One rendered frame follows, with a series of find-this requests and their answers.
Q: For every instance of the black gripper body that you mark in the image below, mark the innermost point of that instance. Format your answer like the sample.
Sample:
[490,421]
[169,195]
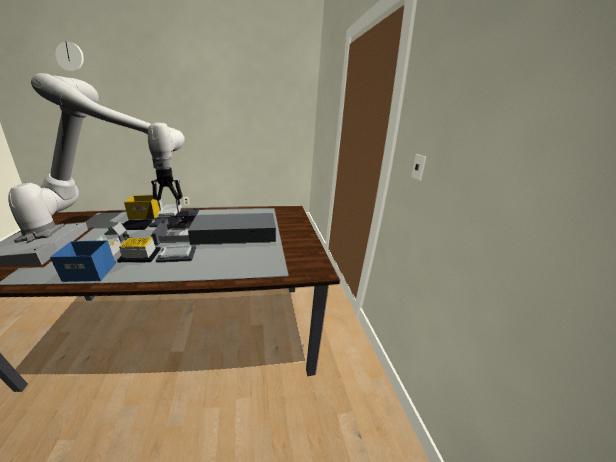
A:
[167,174]

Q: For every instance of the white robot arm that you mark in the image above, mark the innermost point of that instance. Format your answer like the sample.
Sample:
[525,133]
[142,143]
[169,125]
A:
[32,206]

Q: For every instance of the yellow open-top bin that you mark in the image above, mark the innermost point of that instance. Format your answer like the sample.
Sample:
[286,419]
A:
[145,207]

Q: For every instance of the blue open-top bin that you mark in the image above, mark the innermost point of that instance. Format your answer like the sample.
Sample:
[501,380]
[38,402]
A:
[83,261]

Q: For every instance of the grey bench mat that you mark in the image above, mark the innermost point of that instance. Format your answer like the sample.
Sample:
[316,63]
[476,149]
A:
[224,261]

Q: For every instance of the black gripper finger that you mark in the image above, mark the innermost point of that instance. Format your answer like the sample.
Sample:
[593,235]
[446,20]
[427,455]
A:
[176,181]
[155,197]

